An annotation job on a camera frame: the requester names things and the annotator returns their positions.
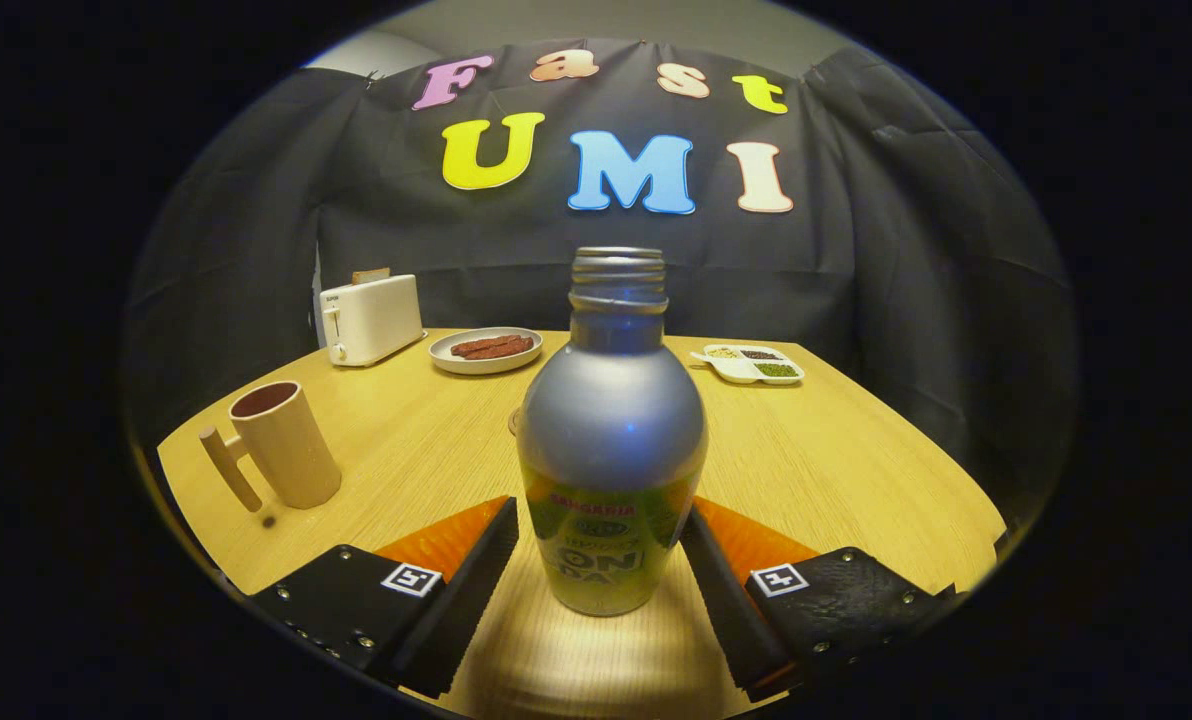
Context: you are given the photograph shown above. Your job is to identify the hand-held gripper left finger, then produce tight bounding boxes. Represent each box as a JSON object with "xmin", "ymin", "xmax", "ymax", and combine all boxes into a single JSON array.
[{"xmin": 246, "ymin": 495, "xmax": 520, "ymax": 701}]

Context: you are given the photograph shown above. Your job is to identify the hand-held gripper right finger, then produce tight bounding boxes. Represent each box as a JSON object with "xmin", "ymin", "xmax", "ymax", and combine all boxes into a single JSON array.
[{"xmin": 678, "ymin": 495, "xmax": 957, "ymax": 706}]

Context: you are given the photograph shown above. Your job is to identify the silver bottle with green label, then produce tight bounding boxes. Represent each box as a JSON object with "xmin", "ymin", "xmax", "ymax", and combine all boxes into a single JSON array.
[{"xmin": 516, "ymin": 247, "xmax": 709, "ymax": 618}]

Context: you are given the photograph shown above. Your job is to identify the beige cup with wooden handle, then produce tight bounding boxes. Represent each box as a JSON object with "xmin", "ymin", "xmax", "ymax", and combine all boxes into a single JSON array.
[{"xmin": 199, "ymin": 381, "xmax": 343, "ymax": 513}]

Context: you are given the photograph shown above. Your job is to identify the wooden table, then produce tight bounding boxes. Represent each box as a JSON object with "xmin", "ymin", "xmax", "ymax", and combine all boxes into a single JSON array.
[{"xmin": 156, "ymin": 328, "xmax": 1007, "ymax": 720}]

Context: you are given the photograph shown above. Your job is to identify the white divided dish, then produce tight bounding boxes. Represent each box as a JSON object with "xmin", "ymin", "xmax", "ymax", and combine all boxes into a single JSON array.
[{"xmin": 691, "ymin": 344, "xmax": 805, "ymax": 386}]

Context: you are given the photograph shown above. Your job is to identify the white round plate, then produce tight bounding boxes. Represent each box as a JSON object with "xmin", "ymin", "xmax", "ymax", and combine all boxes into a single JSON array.
[{"xmin": 429, "ymin": 327, "xmax": 544, "ymax": 376}]

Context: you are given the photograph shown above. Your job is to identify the white toaster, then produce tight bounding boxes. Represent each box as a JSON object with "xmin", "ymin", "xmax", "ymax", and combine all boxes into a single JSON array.
[{"xmin": 320, "ymin": 274, "xmax": 427, "ymax": 368}]

